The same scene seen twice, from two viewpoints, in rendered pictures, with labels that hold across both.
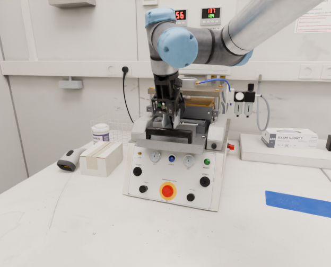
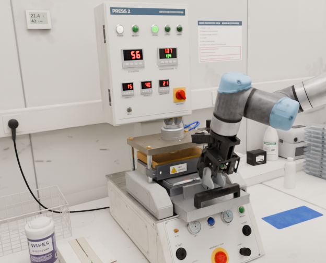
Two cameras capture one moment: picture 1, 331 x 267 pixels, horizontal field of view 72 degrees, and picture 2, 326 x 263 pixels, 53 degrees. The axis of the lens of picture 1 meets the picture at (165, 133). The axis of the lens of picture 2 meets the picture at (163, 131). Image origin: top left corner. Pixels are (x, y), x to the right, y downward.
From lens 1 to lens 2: 0.74 m
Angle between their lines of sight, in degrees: 43
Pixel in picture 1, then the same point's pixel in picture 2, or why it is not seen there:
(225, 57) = not seen: hidden behind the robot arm
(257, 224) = (297, 247)
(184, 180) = (230, 238)
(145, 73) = (46, 124)
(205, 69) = (166, 111)
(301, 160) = (247, 181)
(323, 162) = (261, 177)
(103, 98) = not seen: outside the picture
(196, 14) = (152, 53)
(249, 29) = not seen: outside the picture
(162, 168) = (205, 236)
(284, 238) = (320, 246)
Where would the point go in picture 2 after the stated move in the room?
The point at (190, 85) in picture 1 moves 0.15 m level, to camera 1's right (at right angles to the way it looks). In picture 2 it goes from (182, 134) to (209, 126)
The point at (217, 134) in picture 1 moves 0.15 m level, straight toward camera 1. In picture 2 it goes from (239, 179) to (276, 193)
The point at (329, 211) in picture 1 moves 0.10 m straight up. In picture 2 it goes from (309, 213) to (311, 190)
